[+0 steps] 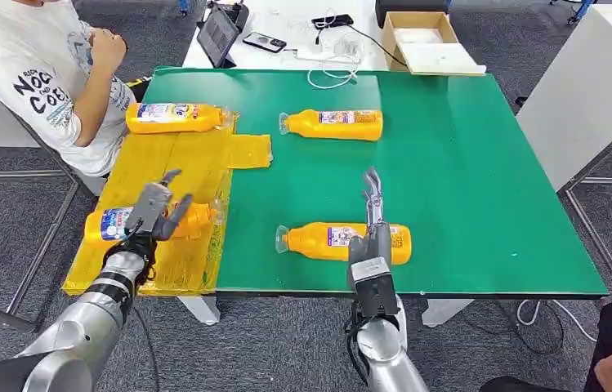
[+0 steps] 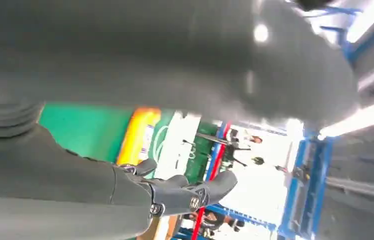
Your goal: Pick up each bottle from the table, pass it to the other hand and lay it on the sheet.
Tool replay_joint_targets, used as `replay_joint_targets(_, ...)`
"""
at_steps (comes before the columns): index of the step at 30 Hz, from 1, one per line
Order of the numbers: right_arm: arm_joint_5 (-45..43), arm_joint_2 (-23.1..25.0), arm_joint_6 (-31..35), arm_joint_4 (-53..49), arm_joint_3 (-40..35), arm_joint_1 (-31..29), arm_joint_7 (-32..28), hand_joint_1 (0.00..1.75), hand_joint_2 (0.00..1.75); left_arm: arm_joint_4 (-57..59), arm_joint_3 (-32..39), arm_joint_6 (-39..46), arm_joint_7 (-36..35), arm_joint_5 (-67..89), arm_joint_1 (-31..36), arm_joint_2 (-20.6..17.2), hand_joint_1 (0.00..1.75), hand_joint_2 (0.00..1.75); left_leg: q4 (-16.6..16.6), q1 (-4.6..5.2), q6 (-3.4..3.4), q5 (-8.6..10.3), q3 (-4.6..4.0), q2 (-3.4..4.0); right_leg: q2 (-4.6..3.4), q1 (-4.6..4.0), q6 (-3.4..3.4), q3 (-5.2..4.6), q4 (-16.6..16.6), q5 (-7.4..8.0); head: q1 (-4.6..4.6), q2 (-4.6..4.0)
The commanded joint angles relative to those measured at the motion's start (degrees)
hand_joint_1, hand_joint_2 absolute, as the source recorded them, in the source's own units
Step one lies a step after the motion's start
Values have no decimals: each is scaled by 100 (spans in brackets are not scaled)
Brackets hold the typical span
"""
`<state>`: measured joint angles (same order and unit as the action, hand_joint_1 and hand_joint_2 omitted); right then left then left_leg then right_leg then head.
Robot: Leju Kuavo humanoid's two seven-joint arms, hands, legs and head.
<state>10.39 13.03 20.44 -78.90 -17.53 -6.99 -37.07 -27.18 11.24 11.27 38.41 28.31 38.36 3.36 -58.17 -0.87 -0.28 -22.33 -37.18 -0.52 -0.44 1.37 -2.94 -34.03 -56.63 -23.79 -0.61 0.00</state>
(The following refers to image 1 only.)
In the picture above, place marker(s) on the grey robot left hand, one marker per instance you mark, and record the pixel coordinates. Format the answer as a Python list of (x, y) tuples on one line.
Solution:
[(148, 208)]

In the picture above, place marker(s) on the white flat sheet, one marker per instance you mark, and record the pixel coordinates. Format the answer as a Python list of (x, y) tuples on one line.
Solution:
[(441, 58)]

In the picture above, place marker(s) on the orange drink bottle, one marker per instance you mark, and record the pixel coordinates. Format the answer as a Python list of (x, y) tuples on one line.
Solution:
[(311, 243), (311, 127), (94, 227), (208, 119)]

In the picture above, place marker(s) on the white power strip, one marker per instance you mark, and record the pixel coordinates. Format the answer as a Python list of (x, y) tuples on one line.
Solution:
[(332, 54)]

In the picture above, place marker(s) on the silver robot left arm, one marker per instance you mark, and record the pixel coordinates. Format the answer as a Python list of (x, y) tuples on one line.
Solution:
[(89, 324)]

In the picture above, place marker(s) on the green table mat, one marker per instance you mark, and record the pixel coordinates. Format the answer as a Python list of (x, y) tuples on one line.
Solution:
[(473, 189)]

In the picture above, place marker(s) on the smartphone with camera bump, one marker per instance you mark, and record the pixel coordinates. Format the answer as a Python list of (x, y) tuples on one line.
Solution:
[(264, 41)]

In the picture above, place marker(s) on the white desk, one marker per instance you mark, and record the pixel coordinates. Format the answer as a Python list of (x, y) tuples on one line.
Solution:
[(284, 16)]

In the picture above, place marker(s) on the black case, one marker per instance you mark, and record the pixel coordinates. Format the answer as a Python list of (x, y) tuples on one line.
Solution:
[(411, 4)]

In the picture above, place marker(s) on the black device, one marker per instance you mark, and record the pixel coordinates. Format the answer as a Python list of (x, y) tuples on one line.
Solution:
[(238, 13)]

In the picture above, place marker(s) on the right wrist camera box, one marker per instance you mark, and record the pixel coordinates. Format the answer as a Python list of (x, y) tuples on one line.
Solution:
[(376, 295)]

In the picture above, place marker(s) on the person's right hand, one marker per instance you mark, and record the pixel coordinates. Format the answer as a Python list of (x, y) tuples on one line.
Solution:
[(106, 48)]

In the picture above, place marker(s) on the yellow plastic sheet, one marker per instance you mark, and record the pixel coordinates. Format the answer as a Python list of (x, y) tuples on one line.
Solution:
[(186, 265)]

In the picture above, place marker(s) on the blue object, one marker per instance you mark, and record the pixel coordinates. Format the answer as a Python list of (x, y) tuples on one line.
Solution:
[(184, 5), (579, 8)]

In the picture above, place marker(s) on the black tablet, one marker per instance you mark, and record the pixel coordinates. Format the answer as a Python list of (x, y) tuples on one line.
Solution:
[(216, 33)]

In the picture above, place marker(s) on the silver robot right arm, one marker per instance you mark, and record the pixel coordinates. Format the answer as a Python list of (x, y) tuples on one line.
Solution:
[(387, 357)]

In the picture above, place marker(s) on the brown cardboard box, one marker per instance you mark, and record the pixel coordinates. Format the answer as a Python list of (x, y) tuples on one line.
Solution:
[(388, 39)]

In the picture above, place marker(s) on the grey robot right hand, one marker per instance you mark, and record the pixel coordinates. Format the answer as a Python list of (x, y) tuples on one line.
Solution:
[(377, 240)]

